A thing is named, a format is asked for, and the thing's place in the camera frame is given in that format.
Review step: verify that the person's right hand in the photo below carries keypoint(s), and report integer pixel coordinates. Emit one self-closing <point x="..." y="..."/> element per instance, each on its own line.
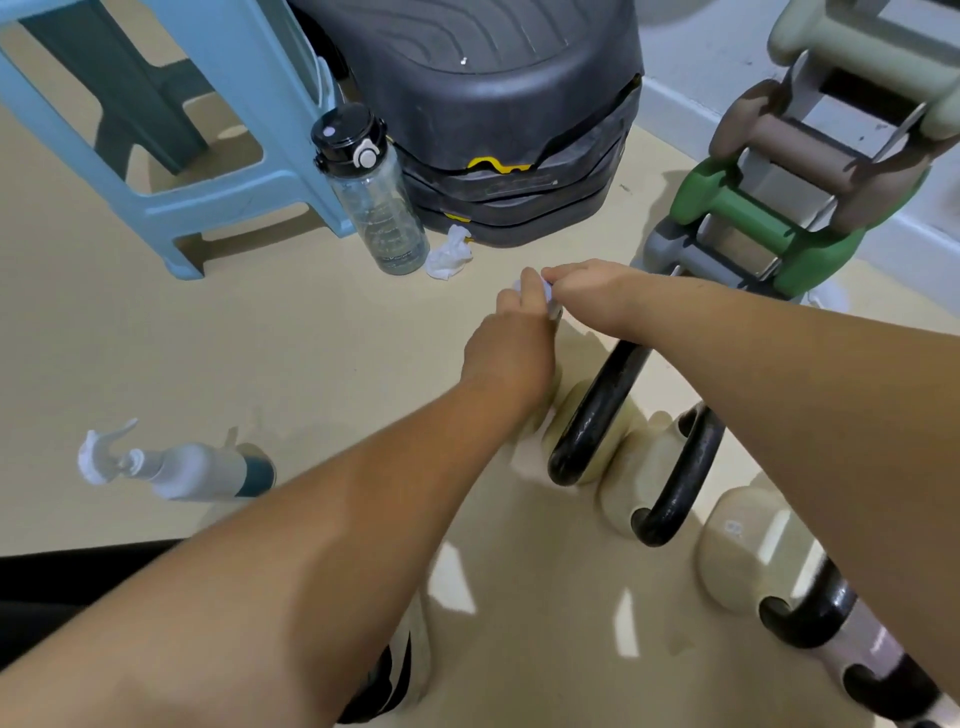
<point x="600" y="296"/>

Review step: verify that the person's left hand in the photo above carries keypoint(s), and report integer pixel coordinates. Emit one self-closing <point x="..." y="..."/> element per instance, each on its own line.
<point x="504" y="352"/>

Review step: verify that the person's left fingers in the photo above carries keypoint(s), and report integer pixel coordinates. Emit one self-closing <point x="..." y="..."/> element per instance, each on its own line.
<point x="520" y="300"/>

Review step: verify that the person's right fingers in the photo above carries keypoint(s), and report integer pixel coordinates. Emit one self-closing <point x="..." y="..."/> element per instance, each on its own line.
<point x="556" y="279"/>

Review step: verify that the white tissue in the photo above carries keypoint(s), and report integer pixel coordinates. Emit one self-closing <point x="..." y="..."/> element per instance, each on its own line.
<point x="529" y="282"/>
<point x="450" y="255"/>

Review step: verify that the person's left forearm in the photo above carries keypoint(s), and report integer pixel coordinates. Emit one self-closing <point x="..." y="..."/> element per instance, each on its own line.
<point x="285" y="555"/>

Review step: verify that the person's right forearm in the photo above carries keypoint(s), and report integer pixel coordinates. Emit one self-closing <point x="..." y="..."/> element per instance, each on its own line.
<point x="810" y="390"/>

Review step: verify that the crumpled white tissue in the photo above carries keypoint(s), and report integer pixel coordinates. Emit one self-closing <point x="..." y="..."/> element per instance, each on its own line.
<point x="450" y="255"/>

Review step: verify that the grey dumbbell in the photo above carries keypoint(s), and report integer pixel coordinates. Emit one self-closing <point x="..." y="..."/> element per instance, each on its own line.
<point x="675" y="255"/>

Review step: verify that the clear water bottle black lid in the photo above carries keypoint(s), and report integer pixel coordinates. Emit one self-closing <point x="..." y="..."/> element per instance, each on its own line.
<point x="371" y="199"/>

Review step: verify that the black aerobic step platform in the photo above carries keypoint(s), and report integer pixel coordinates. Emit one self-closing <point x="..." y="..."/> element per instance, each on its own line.
<point x="495" y="97"/>

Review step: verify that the white dumbbell rack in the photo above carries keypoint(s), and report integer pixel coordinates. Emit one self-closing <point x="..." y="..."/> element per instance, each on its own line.
<point x="780" y="187"/>

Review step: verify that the brown dumbbell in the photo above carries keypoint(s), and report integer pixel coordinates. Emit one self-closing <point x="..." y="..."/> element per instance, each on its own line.
<point x="787" y="146"/>

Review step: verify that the pale green dumbbell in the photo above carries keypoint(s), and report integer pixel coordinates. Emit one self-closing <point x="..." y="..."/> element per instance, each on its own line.
<point x="847" y="45"/>

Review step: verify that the white spray bottle teal base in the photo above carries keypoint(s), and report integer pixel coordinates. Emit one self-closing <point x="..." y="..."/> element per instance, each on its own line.
<point x="180" y="469"/>

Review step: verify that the black and white shoe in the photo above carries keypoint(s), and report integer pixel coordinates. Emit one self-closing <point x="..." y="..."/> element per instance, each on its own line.
<point x="397" y="675"/>

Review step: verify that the light blue plastic stool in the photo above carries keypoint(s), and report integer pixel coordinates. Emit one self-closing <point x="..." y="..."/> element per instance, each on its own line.
<point x="150" y="112"/>

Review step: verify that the person's black trousers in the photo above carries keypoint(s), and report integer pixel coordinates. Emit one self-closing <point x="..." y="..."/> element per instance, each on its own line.
<point x="52" y="592"/>

